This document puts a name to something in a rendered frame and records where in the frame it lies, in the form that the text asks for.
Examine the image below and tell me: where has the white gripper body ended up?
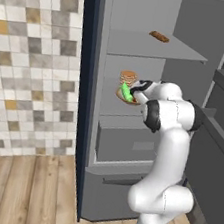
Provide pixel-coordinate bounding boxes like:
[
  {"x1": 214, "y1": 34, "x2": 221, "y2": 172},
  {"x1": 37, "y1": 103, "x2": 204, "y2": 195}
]
[{"x1": 130, "y1": 88, "x2": 150, "y2": 106}]

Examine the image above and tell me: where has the green corn cob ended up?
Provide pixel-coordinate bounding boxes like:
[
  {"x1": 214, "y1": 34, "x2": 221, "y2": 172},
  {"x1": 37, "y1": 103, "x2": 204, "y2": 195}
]
[{"x1": 118, "y1": 81, "x2": 137, "y2": 104}]

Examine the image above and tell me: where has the grey fridge shelf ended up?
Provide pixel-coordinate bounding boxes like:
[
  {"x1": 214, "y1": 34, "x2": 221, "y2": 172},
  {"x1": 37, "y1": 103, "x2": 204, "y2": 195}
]
[
  {"x1": 97, "y1": 75, "x2": 162, "y2": 124},
  {"x1": 105, "y1": 25, "x2": 211, "y2": 69}
]

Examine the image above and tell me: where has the grey fridge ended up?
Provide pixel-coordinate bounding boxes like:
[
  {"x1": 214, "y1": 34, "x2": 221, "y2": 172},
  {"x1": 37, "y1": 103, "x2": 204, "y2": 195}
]
[{"x1": 51, "y1": 0, "x2": 224, "y2": 224}]

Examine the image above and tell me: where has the grey fridge door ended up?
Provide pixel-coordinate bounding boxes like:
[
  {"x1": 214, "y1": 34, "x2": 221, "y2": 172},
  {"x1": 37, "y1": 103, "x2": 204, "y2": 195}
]
[{"x1": 176, "y1": 0, "x2": 224, "y2": 224}]

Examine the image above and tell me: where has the tan stacked burger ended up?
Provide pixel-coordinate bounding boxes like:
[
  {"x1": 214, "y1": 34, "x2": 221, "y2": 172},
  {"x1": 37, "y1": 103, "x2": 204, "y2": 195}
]
[{"x1": 118, "y1": 69, "x2": 139, "y2": 88}]

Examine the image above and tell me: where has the grey crisper drawer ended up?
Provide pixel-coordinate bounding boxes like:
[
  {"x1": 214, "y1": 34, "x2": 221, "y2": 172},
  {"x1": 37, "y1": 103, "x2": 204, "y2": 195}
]
[{"x1": 92, "y1": 110, "x2": 163, "y2": 171}]

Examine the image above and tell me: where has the brown bar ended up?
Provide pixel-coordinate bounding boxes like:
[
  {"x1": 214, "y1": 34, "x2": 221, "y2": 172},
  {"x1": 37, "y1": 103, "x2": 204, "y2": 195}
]
[{"x1": 147, "y1": 29, "x2": 172, "y2": 44}]

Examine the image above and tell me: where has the grey freezer drawer front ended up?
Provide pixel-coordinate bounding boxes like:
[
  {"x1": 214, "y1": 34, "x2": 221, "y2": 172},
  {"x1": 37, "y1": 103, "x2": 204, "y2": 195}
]
[{"x1": 78, "y1": 162, "x2": 154, "y2": 224}]

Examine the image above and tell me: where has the grey freezer drawer handle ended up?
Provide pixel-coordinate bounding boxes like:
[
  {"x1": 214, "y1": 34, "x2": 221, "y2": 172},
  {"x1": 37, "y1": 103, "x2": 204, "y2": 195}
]
[{"x1": 101, "y1": 171, "x2": 143, "y2": 191}]

